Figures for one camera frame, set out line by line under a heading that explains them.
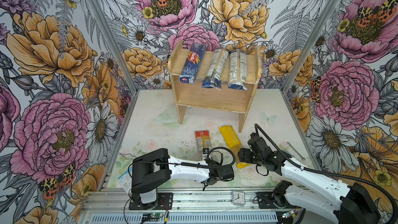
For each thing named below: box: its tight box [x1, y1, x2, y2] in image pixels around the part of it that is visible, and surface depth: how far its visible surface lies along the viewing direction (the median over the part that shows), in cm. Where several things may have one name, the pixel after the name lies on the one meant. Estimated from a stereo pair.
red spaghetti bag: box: [194, 130, 212, 161], surface depth 93 cm
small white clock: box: [231, 190, 246, 207], surface depth 75 cm
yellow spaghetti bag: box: [218, 125, 252, 169], surface depth 95 cm
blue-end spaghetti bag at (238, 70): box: [228, 49, 248, 91], surface depth 67 cm
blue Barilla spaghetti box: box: [179, 43, 207, 84], surface depth 70 cm
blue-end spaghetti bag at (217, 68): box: [201, 47, 230, 90], surface depth 68 cm
